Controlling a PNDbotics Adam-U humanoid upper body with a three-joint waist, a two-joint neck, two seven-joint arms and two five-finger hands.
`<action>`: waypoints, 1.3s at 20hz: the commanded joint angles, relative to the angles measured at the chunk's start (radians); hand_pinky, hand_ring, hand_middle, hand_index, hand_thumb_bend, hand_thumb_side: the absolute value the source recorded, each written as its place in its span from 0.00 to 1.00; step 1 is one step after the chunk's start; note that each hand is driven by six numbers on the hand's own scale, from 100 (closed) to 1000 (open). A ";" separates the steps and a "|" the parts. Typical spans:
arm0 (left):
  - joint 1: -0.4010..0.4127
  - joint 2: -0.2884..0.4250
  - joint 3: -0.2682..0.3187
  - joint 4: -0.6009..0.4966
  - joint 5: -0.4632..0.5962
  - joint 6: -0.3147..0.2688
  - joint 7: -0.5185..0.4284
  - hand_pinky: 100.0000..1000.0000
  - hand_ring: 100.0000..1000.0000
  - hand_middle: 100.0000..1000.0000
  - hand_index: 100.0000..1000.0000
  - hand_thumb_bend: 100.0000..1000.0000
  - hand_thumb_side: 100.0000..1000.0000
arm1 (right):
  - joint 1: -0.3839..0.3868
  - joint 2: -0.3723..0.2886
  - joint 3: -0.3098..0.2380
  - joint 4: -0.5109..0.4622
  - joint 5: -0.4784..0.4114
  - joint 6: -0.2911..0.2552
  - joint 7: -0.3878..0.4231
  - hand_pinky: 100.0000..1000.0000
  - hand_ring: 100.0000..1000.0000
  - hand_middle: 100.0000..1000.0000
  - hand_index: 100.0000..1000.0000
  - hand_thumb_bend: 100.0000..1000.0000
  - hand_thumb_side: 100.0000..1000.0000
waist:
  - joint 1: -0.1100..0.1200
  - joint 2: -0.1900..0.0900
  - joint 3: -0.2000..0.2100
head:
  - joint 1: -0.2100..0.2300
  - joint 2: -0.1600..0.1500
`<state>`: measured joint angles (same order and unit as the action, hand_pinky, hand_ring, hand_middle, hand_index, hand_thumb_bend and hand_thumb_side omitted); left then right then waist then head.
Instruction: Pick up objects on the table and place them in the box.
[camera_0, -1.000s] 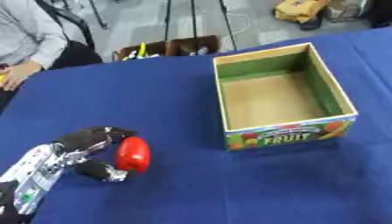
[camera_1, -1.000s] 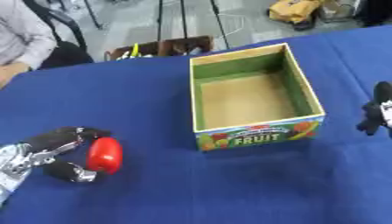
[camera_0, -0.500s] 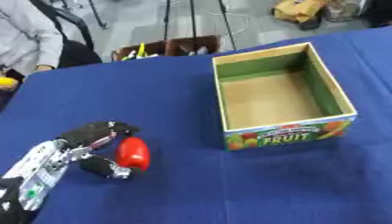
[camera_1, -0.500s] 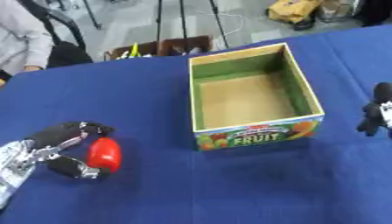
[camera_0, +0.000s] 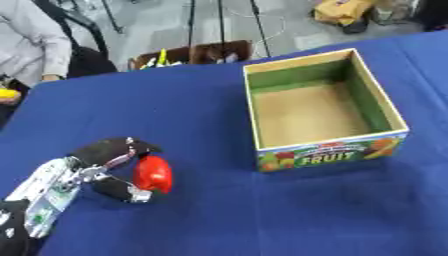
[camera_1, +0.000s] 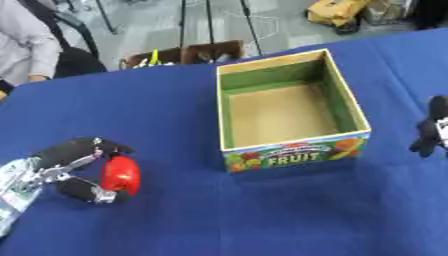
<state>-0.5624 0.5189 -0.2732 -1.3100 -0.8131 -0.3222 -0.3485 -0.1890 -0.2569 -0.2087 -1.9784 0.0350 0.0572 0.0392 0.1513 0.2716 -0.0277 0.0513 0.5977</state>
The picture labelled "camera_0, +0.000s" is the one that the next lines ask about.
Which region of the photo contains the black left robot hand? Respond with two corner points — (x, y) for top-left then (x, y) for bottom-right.
(68, 136), (165, 204)

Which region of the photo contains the brown box with items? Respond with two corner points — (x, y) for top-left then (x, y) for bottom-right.
(126, 39), (254, 71)

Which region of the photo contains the person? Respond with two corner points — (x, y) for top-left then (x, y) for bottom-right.
(0, 0), (76, 107)

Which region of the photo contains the yellow object in person's hand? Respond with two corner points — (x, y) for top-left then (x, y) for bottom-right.
(0, 87), (21, 100)

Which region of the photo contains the black tripod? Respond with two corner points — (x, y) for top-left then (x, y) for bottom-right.
(185, 0), (273, 64)

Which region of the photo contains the yellow and black bag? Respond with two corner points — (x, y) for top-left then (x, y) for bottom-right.
(309, 0), (378, 35)

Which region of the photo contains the red toy pepper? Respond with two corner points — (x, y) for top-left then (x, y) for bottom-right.
(131, 154), (175, 195)

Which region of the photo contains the cardboard box with green inside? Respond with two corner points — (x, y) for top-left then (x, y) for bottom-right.
(241, 47), (412, 173)

